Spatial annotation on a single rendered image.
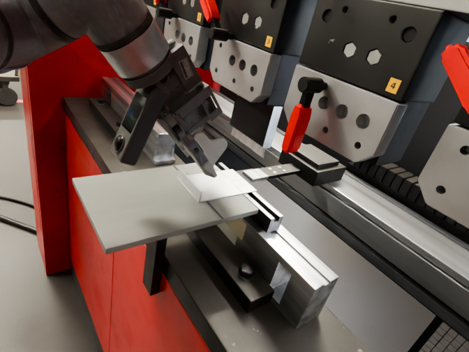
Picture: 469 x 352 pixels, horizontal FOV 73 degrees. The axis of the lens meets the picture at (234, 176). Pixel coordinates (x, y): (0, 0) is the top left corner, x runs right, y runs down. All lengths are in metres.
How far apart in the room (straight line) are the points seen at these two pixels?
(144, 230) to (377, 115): 0.34
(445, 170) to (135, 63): 0.34
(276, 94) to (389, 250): 0.40
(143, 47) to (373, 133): 0.27
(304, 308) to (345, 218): 0.29
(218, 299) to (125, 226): 0.20
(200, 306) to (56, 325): 1.13
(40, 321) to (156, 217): 1.20
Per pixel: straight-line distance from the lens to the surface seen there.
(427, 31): 0.37
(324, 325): 0.60
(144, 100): 0.44
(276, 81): 0.51
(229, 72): 0.56
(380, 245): 0.74
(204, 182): 0.60
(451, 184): 0.36
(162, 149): 0.90
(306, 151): 0.78
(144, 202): 0.53
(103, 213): 0.50
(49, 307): 1.69
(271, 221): 0.56
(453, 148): 0.35
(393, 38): 0.38
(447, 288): 0.71
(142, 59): 0.40
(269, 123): 0.53
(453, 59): 0.32
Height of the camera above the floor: 1.31
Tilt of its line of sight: 28 degrees down
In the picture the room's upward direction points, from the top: 14 degrees clockwise
